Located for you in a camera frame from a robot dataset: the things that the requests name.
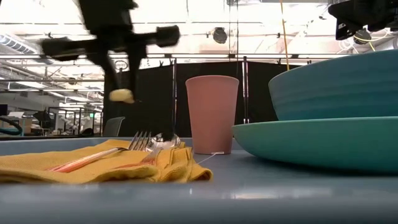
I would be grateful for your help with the teal plate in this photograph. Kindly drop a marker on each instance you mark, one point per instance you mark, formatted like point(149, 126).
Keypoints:
point(326, 143)

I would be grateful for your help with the blue plastic tray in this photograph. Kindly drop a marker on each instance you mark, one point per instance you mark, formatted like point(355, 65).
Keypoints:
point(248, 193)

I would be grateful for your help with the office chair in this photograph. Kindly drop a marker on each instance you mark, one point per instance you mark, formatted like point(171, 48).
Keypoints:
point(113, 127)

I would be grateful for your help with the white plastic tag fastener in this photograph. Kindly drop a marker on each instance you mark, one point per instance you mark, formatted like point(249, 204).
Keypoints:
point(208, 158)

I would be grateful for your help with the blue bowl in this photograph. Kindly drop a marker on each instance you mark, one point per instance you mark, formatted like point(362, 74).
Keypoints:
point(335, 90)

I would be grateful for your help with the long horizontal ceiling rail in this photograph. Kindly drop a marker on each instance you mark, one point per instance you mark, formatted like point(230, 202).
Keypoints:
point(217, 56)

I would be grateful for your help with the black ceiling-mounted device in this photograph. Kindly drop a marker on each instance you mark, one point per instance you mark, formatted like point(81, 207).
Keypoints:
point(220, 35)

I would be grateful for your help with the yellow cloth napkin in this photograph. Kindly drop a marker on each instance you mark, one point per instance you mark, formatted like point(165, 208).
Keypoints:
point(31, 168)

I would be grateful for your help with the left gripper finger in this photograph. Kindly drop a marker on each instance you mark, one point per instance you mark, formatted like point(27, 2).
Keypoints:
point(109, 74)
point(136, 74)

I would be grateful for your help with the black curtain partition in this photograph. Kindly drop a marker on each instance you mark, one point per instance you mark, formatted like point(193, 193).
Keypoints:
point(258, 93)

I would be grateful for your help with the black softbox on stand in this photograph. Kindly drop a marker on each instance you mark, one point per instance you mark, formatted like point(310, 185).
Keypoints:
point(43, 116)

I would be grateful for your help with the pink plastic cup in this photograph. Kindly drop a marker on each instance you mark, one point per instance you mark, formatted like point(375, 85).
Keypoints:
point(212, 115)

